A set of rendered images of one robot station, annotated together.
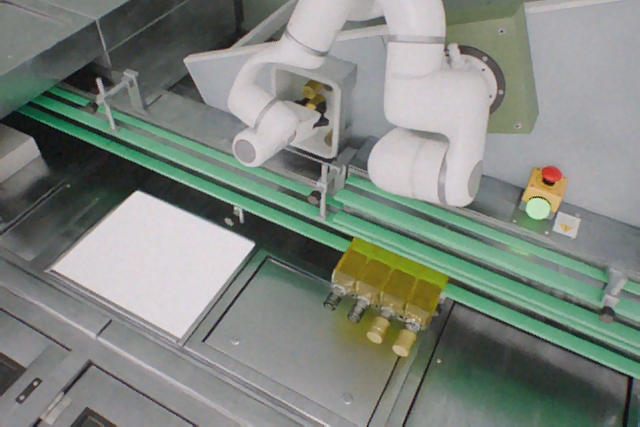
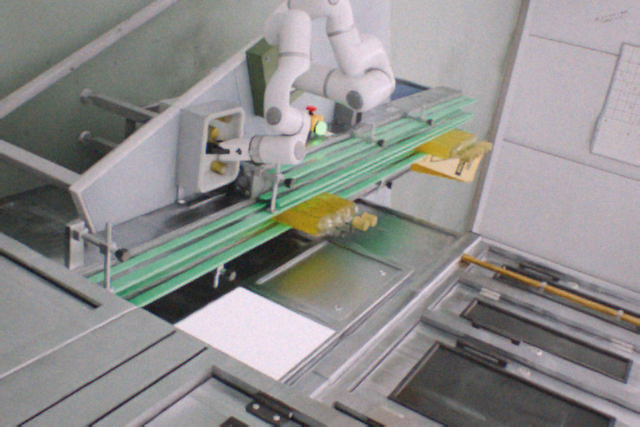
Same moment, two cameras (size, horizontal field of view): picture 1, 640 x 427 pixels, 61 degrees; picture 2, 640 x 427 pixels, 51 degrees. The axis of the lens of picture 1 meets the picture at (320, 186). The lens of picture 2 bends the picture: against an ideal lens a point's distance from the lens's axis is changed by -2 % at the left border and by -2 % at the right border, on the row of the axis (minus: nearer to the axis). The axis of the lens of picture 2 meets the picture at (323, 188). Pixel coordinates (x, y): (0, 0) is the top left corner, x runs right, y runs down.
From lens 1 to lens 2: 1.96 m
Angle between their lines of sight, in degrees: 74
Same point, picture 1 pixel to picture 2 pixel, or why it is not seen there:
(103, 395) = (376, 388)
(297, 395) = (382, 287)
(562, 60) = not seen: hidden behind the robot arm
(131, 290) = (282, 355)
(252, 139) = (299, 138)
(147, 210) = not seen: hidden behind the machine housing
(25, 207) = not seen: outside the picture
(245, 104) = (295, 113)
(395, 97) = (362, 55)
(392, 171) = (377, 90)
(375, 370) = (361, 260)
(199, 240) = (227, 314)
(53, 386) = (374, 410)
